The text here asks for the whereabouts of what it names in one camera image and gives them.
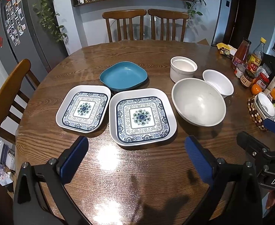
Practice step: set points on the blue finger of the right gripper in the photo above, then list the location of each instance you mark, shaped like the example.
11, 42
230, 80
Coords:
251, 145
269, 125

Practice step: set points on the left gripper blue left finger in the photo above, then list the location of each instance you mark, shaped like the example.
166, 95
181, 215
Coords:
71, 158

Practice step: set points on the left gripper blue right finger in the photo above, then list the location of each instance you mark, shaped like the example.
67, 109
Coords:
202, 159

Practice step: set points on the small patterned square plate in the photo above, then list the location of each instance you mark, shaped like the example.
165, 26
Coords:
83, 108

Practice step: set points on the large white bowl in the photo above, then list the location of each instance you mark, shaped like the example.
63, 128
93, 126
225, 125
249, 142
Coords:
198, 103

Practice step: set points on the small white bowl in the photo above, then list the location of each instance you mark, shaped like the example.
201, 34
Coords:
219, 81

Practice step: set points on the large patterned square plate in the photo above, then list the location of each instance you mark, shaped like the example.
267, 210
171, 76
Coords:
141, 117

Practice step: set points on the white ceramic ramekin cup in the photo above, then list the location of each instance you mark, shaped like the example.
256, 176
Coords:
182, 67

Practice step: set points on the blue square dish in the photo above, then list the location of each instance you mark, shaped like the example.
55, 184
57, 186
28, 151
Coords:
123, 76

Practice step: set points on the person right hand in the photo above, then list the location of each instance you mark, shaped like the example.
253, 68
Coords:
270, 203

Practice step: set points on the wooden bead trivet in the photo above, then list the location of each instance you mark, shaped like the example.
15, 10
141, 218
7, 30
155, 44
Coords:
255, 115

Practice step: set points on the white decorated dish on trivet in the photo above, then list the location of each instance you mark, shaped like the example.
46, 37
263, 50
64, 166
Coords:
264, 107

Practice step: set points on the orange fruit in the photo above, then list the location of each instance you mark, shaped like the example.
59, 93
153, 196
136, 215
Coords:
255, 89
272, 93

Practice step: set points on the red lid jar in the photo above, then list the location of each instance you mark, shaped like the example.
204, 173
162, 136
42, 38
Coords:
262, 80

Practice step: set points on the brown sauce glass jar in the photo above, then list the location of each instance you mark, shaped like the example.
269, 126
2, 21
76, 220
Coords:
247, 78

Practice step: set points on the small clear plastic jar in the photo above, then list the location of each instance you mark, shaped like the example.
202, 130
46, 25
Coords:
239, 70

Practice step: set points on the red sauce bottle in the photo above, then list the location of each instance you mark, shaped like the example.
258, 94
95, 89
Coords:
241, 54

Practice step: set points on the wooden chair at left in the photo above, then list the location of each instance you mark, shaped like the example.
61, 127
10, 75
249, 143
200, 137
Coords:
9, 90

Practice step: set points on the wooden chair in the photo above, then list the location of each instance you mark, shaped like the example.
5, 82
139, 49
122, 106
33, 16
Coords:
9, 90
124, 20
167, 24

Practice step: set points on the yellow snack packet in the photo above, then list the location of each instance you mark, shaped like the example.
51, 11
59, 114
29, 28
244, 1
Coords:
226, 50

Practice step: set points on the dark wooden door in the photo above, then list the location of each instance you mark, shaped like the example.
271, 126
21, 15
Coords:
240, 22

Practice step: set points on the green plant at right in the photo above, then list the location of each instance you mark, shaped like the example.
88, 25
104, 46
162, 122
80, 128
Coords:
193, 8

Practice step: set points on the grey refrigerator with magnets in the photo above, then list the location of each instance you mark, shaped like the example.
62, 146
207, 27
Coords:
23, 36

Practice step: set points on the hanging green vine plant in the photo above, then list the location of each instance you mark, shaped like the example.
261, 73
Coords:
44, 10

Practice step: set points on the wooden chair back right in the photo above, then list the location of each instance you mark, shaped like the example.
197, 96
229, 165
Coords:
167, 24

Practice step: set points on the wooden chair back left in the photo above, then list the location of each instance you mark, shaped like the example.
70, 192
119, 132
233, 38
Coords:
124, 20

